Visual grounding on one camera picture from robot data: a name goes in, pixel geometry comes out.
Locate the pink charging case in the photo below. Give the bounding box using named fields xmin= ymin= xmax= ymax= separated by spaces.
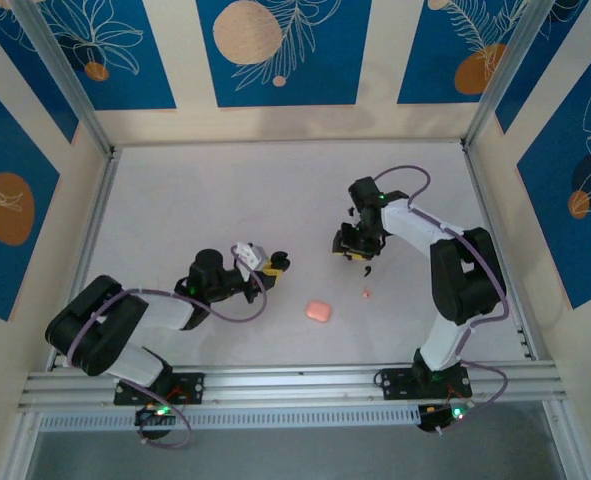
xmin=304 ymin=299 xmax=333 ymax=323

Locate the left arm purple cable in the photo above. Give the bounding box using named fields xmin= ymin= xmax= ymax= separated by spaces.
xmin=67 ymin=247 xmax=271 ymax=449

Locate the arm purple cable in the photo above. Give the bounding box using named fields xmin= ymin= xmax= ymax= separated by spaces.
xmin=67 ymin=247 xmax=271 ymax=449
xmin=374 ymin=164 xmax=510 ymax=436

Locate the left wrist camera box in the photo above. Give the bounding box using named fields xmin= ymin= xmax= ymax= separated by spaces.
xmin=231 ymin=242 xmax=269 ymax=274

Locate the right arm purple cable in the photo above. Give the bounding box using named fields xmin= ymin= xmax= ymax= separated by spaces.
xmin=374 ymin=164 xmax=510 ymax=436

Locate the aluminium mounting rail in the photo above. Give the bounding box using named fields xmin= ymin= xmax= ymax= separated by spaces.
xmin=17 ymin=362 xmax=569 ymax=414

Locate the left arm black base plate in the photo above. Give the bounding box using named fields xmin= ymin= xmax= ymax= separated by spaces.
xmin=113 ymin=372 xmax=206 ymax=405

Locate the aluminium side rail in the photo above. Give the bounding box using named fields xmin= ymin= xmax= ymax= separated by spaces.
xmin=47 ymin=147 xmax=122 ymax=372
xmin=461 ymin=144 xmax=540 ymax=362

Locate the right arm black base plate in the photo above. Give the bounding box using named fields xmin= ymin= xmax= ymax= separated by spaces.
xmin=377 ymin=367 xmax=474 ymax=401

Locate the grey slotted cable duct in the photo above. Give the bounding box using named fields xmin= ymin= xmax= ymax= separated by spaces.
xmin=37 ymin=403 xmax=424 ymax=432

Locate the aluminium frame post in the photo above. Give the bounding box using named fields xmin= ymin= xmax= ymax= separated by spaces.
xmin=461 ymin=0 xmax=561 ymax=151
xmin=12 ymin=0 xmax=115 ymax=157

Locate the aluminium frame bar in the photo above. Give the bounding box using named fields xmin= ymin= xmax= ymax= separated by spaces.
xmin=542 ymin=399 xmax=591 ymax=480
xmin=0 ymin=409 xmax=44 ymax=480

